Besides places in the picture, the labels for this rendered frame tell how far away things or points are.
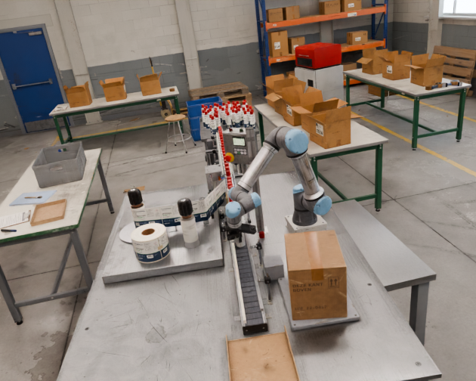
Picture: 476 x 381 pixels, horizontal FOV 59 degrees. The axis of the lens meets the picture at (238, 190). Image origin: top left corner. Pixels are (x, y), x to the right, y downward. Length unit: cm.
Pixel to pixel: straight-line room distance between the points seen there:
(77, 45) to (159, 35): 172
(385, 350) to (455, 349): 131
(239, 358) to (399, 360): 63
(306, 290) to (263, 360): 34
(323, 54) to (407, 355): 646
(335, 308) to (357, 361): 24
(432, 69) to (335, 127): 259
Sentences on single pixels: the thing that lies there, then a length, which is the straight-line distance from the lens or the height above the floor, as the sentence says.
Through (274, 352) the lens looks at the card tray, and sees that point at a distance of 186.
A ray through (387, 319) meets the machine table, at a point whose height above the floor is 83.
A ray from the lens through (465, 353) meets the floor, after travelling 314.
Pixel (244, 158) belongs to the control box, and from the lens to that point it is 243.
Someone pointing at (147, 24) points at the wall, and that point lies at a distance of 984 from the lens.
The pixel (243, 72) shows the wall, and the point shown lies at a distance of 1015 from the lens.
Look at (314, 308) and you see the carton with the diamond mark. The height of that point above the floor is 91.
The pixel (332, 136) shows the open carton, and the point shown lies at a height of 89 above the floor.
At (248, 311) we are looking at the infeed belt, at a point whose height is 88.
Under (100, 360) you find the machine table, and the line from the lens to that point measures 204.
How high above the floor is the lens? 217
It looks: 25 degrees down
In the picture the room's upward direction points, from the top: 8 degrees counter-clockwise
